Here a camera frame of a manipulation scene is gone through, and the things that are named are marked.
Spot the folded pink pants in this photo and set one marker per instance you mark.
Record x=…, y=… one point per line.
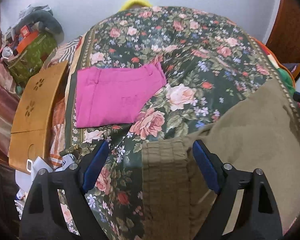
x=106, y=96

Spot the colourful fleece blanket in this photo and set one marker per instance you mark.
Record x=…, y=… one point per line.
x=286, y=76

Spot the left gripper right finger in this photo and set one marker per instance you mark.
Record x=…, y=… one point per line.
x=258, y=217

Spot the wooden lap desk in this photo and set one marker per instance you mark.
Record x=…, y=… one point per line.
x=30, y=133

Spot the olive khaki pants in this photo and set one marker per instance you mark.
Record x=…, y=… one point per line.
x=261, y=131

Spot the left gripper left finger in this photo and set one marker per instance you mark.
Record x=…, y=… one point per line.
x=42, y=215

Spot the floral dark green bedspread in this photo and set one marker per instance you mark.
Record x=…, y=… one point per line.
x=210, y=65

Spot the yellow pillow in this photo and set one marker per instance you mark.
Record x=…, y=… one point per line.
x=129, y=4

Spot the orange box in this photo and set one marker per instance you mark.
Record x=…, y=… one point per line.
x=26, y=37

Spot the green storage bag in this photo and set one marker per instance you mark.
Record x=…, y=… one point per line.
x=29, y=62

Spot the white paper pile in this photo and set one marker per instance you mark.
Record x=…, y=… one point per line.
x=25, y=180

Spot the brown wooden door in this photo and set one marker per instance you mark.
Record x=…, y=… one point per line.
x=284, y=40

